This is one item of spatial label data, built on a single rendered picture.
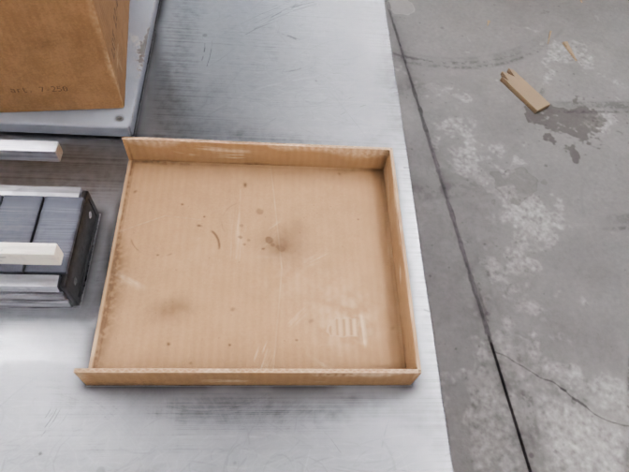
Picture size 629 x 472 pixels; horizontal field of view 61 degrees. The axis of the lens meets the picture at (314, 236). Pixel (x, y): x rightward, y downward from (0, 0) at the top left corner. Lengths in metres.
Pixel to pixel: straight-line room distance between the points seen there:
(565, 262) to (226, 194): 1.31
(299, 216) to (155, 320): 0.19
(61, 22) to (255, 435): 0.43
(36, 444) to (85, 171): 0.29
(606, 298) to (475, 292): 0.39
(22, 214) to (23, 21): 0.19
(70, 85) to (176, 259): 0.23
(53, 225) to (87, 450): 0.21
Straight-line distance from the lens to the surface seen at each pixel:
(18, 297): 0.57
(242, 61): 0.76
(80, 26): 0.61
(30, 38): 0.63
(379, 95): 0.73
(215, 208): 0.60
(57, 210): 0.57
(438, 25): 2.32
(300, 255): 0.57
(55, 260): 0.51
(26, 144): 0.52
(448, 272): 1.58
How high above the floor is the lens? 1.33
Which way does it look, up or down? 59 degrees down
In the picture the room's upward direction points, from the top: 10 degrees clockwise
